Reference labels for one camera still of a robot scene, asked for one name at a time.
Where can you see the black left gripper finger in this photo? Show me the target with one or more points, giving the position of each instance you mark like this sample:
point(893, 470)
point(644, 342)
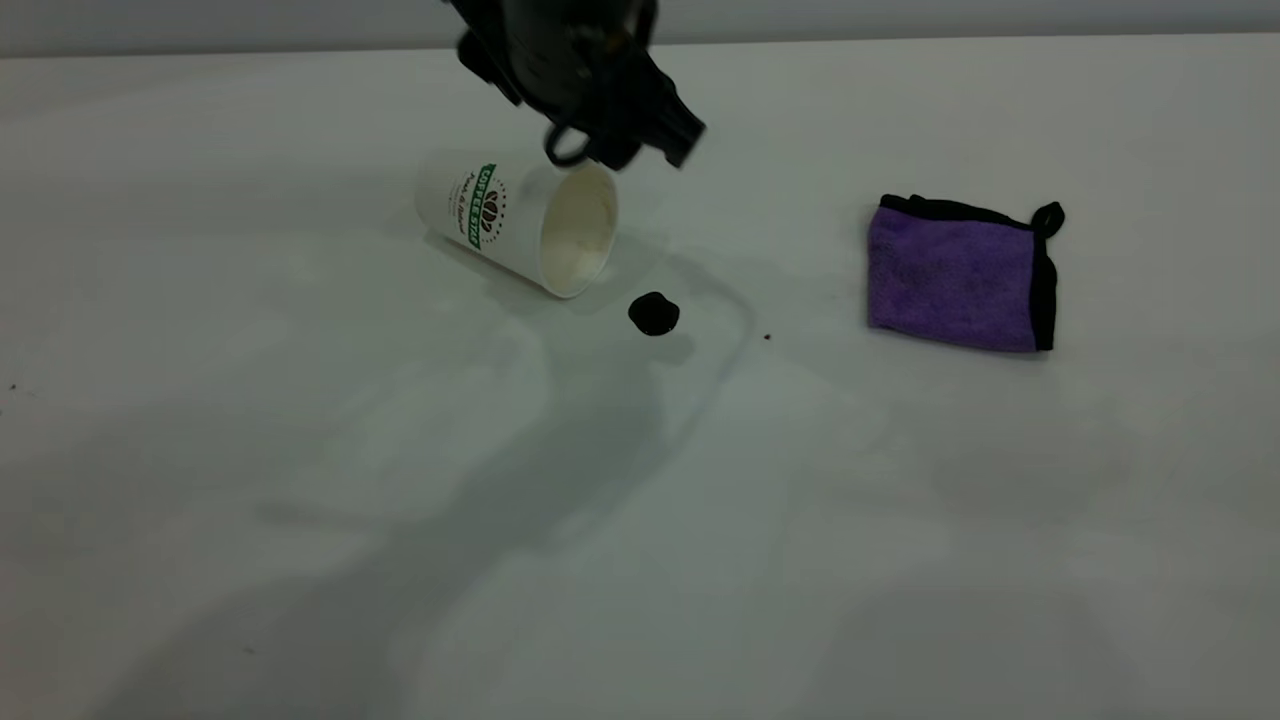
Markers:
point(585, 148)
point(672, 118)

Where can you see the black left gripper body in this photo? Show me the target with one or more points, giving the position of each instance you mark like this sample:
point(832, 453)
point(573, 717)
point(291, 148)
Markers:
point(560, 50)

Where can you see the white paper coffee cup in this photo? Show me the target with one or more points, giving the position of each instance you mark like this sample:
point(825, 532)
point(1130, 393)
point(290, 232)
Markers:
point(520, 225)

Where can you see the purple microfiber cloth black trim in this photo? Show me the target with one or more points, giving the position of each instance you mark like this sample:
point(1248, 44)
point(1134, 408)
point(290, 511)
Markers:
point(950, 275)

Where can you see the black liquid spill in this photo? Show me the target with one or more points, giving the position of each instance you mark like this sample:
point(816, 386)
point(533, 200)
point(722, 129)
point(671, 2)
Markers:
point(654, 314)

